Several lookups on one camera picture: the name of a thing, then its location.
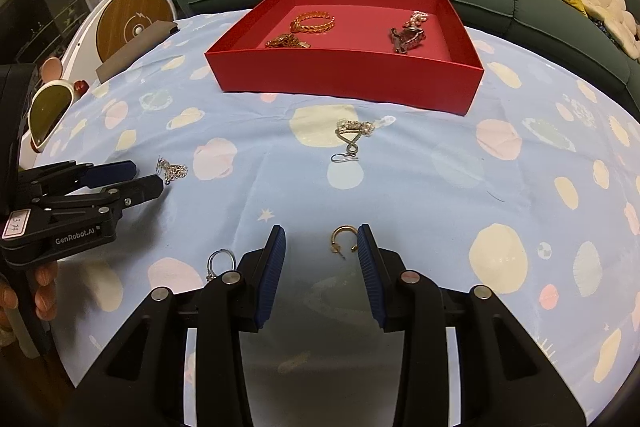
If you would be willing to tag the white machine with wooden disc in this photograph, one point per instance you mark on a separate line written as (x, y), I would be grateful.
(132, 24)

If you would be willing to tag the pink round ear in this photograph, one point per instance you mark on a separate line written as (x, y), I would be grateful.
(51, 68)

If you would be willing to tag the red round knob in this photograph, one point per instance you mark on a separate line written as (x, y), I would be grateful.
(81, 87)

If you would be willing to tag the pearl bow brooch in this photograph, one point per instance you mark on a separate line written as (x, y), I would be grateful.
(417, 18)

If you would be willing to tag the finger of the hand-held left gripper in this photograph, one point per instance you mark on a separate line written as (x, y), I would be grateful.
(142, 188)
(112, 171)

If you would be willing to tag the blue planet print cloth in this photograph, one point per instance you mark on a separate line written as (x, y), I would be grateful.
(425, 187)

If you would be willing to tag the red cardboard box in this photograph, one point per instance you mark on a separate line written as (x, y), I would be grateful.
(350, 77)

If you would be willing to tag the white flower cushion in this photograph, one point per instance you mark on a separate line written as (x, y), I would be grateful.
(605, 2)

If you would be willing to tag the silver metal watch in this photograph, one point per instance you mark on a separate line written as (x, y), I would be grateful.
(407, 41)

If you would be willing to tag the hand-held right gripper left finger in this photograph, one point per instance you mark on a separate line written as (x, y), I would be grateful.
(267, 277)

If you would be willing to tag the crystal drop earring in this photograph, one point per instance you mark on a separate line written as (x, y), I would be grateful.
(356, 126)

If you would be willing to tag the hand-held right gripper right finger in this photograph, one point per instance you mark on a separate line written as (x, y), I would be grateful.
(372, 277)

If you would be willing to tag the silver flower earring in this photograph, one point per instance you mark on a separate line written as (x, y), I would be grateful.
(175, 172)

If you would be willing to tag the person's left hand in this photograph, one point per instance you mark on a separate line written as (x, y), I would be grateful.
(46, 287)

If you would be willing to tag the brown notebook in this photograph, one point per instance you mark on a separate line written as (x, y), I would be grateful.
(135, 49)

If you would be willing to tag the gold hoop earring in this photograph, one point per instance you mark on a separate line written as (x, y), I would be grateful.
(333, 239)

